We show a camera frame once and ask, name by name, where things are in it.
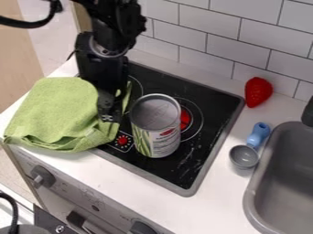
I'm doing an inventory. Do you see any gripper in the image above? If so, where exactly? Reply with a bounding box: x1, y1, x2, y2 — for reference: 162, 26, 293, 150
73, 31, 131, 123

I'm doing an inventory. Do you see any white can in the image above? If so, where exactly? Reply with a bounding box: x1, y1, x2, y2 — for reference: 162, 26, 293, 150
128, 92, 184, 159

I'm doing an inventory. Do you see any green cloth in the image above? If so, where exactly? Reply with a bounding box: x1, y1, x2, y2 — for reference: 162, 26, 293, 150
2, 76, 134, 154

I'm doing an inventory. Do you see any toy stove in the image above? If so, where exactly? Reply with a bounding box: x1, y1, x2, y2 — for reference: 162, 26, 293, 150
74, 59, 247, 197

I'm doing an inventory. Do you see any blue and grey scoop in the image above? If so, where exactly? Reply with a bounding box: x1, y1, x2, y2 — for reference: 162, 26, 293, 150
228, 122, 272, 170

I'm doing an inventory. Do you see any red toy strawberry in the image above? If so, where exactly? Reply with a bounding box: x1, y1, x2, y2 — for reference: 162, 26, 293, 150
243, 76, 275, 109

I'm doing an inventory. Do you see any toy sink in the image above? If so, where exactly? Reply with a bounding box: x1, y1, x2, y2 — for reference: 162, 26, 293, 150
242, 121, 313, 234

